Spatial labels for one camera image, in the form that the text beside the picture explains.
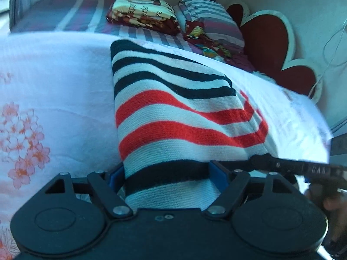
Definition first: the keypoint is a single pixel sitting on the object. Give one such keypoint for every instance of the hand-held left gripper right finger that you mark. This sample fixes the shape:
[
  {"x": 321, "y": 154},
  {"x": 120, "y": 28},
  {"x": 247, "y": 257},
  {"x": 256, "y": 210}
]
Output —
[{"x": 218, "y": 173}]

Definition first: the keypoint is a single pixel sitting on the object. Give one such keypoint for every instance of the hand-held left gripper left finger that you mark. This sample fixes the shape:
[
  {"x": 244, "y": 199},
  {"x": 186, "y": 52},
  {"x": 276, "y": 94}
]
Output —
[{"x": 113, "y": 177}]

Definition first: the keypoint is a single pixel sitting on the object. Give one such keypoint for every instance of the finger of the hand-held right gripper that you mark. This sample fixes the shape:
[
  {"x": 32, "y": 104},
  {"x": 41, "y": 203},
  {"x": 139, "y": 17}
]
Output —
[{"x": 287, "y": 165}]

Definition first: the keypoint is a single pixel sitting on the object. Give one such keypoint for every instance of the black white red striped sweater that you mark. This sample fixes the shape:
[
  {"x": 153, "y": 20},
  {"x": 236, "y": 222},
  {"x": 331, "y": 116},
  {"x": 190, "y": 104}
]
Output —
[{"x": 179, "y": 113}]

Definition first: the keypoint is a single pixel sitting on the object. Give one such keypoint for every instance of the person's right hand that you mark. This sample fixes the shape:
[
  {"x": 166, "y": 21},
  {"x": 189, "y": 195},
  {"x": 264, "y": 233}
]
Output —
[{"x": 336, "y": 203}]

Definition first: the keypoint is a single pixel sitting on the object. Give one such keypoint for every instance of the white floral bed sheet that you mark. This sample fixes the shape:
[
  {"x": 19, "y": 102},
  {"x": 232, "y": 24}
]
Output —
[{"x": 54, "y": 100}]

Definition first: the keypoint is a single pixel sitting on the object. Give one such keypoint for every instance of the red heart-shaped headboard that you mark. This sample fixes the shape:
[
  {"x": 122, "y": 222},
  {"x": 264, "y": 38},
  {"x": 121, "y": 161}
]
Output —
[{"x": 268, "y": 46}]

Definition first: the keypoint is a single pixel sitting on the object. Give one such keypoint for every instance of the red patterned cloth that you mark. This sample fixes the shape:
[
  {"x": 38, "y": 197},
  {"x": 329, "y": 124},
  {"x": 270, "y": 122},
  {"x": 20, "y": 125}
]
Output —
[{"x": 208, "y": 42}]

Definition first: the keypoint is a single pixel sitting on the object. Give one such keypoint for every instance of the striped pillow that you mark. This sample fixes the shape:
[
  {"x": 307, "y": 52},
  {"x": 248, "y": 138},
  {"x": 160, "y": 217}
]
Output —
[{"x": 214, "y": 21}]

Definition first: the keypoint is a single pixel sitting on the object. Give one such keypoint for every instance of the purple striped bed sheet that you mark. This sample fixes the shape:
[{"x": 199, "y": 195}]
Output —
[{"x": 81, "y": 16}]

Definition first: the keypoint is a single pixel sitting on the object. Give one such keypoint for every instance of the folded printed blanket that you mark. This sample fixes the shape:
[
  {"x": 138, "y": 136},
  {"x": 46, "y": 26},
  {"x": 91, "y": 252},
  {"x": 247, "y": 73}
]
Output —
[{"x": 146, "y": 12}]

